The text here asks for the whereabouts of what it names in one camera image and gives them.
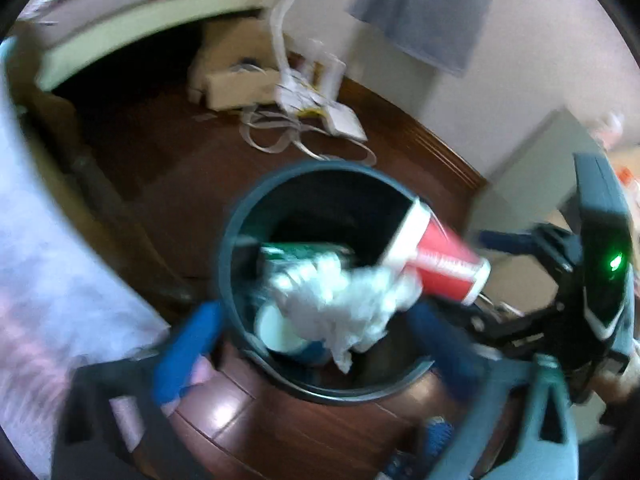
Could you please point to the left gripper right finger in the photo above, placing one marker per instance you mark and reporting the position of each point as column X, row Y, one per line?
column 545, row 446

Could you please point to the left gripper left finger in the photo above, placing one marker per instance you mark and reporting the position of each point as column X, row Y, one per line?
column 89, row 444

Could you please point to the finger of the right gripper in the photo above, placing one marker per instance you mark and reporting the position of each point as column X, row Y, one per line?
column 545, row 243
column 504, row 330

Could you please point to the red paper cup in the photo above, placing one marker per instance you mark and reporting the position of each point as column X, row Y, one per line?
column 447, row 267

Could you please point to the white tissue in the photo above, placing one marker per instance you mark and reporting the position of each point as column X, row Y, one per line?
column 347, row 309

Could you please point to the blue white paper cup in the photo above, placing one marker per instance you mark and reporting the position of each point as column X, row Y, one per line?
column 277, row 334

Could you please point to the green white carton box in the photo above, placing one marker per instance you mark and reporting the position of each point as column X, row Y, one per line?
column 273, row 258

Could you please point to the black trash bin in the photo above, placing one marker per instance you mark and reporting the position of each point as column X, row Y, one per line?
column 318, row 202

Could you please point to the person's right hand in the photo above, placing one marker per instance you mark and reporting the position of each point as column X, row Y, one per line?
column 619, row 392

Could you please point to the white side cabinet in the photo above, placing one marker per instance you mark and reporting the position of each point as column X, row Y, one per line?
column 535, row 185

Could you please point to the pink floral tablecloth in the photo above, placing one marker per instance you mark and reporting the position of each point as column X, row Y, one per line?
column 62, row 307

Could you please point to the white flat router box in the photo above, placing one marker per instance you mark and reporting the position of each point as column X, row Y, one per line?
column 342, row 121

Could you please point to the grey curtain right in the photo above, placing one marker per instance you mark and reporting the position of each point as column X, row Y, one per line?
column 440, row 33

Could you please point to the white wifi router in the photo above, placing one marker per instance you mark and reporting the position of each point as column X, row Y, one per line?
column 312, row 86

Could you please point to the cardboard box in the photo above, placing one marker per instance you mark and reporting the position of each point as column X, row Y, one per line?
column 235, row 67

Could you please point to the bed with floral sheet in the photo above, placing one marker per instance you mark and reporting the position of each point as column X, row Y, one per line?
column 69, row 35

